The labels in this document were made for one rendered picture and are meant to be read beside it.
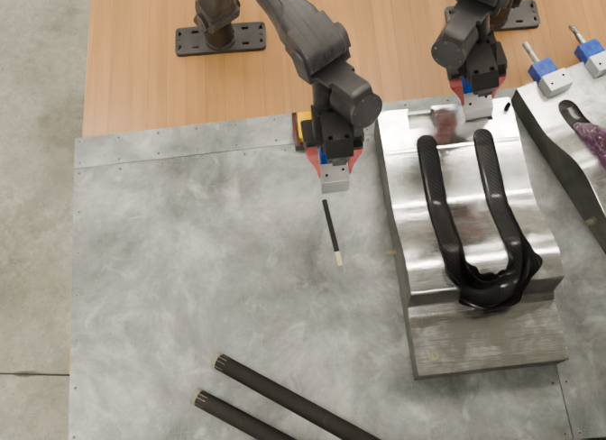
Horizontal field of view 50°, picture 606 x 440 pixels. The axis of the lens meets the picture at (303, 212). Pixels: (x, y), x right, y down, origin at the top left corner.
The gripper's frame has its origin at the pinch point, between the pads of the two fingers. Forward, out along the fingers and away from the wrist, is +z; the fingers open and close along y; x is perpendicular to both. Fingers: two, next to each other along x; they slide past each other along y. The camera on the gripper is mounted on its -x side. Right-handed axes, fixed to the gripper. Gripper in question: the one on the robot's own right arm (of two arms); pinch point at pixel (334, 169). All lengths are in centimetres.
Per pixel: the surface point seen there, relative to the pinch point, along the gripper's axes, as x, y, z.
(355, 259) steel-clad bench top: -4.4, 2.8, 18.9
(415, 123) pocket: 14.2, 17.7, 2.2
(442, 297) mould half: -19.0, 15.7, 15.5
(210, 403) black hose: -26.9, -26.3, 27.0
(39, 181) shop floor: 90, -93, 62
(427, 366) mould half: -27.0, 11.8, 23.5
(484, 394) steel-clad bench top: -29.1, 21.9, 31.2
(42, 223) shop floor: 76, -92, 69
